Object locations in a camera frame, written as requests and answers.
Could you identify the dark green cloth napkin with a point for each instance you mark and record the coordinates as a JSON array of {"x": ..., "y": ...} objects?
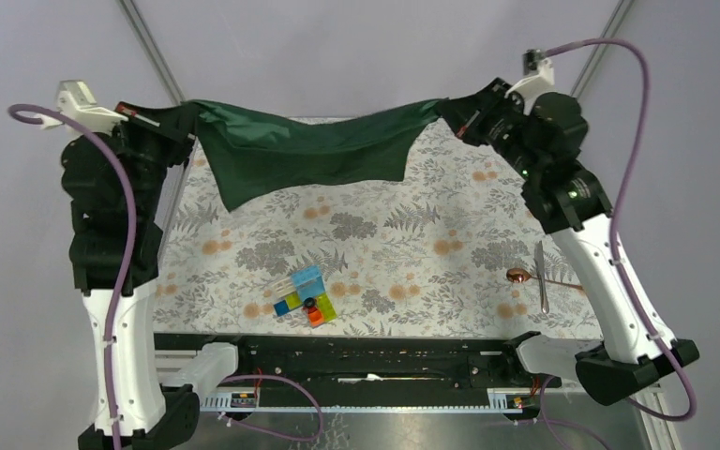
[{"x": 254, "y": 153}]

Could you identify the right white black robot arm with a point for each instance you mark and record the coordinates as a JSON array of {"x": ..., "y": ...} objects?
[{"x": 542, "y": 143}]

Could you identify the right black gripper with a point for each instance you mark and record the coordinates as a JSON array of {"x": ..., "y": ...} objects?
[{"x": 466, "y": 115}]

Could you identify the silver table knife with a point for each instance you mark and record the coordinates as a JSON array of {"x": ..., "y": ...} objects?
[{"x": 540, "y": 268}]

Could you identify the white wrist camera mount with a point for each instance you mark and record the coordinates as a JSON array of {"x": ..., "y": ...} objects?
[
  {"x": 75, "y": 100},
  {"x": 538, "y": 76}
]

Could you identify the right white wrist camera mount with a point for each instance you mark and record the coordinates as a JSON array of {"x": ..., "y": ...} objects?
[{"x": 538, "y": 76}]

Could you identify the colourful toy brick assembly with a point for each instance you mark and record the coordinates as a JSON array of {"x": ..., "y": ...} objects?
[{"x": 304, "y": 290}]

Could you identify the floral patterned table mat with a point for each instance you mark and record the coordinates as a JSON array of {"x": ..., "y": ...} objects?
[{"x": 424, "y": 257}]

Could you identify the left aluminium frame post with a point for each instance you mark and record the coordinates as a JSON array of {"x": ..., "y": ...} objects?
[{"x": 153, "y": 53}]

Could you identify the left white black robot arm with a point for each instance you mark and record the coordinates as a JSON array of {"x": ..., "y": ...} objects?
[{"x": 114, "y": 176}]

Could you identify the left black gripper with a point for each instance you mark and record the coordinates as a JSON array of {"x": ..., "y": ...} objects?
[{"x": 178, "y": 123}]

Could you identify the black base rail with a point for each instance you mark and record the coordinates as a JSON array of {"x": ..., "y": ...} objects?
[{"x": 378, "y": 372}]

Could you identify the copper spoon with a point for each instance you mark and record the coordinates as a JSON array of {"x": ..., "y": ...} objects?
[{"x": 520, "y": 275}]

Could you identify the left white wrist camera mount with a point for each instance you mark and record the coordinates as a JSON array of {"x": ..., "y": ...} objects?
[{"x": 75, "y": 100}]

